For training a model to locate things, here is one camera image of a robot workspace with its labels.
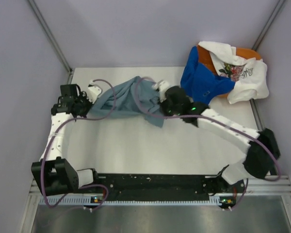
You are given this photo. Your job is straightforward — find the white printed t shirt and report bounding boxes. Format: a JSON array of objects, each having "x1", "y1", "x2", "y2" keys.
[{"x1": 198, "y1": 40, "x2": 270, "y2": 105}]

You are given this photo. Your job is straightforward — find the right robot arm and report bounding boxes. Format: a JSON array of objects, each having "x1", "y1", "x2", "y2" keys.
[{"x1": 153, "y1": 83, "x2": 280, "y2": 192}]

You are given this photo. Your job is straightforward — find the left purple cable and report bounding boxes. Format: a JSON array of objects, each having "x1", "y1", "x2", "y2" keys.
[{"x1": 40, "y1": 78, "x2": 117, "y2": 210}]

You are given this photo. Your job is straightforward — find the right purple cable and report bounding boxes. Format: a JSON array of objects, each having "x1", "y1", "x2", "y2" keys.
[{"x1": 135, "y1": 76, "x2": 282, "y2": 211}]

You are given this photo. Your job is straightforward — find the grey slotted cable duct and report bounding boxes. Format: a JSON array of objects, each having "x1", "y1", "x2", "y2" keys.
[{"x1": 38, "y1": 196, "x2": 236, "y2": 206}]

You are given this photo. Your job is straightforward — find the royal blue t shirt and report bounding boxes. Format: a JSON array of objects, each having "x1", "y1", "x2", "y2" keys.
[{"x1": 180, "y1": 46, "x2": 235, "y2": 105}]

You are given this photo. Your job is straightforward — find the aluminium frame profile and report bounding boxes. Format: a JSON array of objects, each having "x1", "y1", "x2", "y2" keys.
[{"x1": 30, "y1": 176, "x2": 291, "y2": 195}]

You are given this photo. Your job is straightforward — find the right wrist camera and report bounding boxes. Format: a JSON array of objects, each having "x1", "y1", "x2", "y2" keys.
[{"x1": 152, "y1": 80, "x2": 171, "y2": 99}]

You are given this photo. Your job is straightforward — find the purple cable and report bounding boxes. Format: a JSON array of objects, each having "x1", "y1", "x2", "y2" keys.
[
  {"x1": 135, "y1": 76, "x2": 282, "y2": 211},
  {"x1": 40, "y1": 78, "x2": 117, "y2": 210}
]

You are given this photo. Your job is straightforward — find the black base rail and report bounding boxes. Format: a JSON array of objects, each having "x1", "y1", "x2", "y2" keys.
[{"x1": 93, "y1": 173, "x2": 244, "y2": 201}]

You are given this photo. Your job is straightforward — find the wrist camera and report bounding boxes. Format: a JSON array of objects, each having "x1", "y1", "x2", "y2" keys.
[
  {"x1": 152, "y1": 80, "x2": 171, "y2": 99},
  {"x1": 86, "y1": 82, "x2": 103, "y2": 103}
]

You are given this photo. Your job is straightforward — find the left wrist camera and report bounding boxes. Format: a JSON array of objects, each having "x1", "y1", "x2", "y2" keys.
[{"x1": 86, "y1": 82, "x2": 103, "y2": 103}]

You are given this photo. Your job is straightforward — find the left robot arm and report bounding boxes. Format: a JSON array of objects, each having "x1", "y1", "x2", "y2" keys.
[{"x1": 31, "y1": 83, "x2": 102, "y2": 196}]

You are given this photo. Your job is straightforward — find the grey-blue t shirt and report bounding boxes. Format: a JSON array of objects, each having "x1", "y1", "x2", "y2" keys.
[{"x1": 89, "y1": 76, "x2": 164, "y2": 128}]

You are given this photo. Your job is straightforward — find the orange basket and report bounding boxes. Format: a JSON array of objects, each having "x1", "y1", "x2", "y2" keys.
[{"x1": 197, "y1": 45, "x2": 262, "y2": 99}]

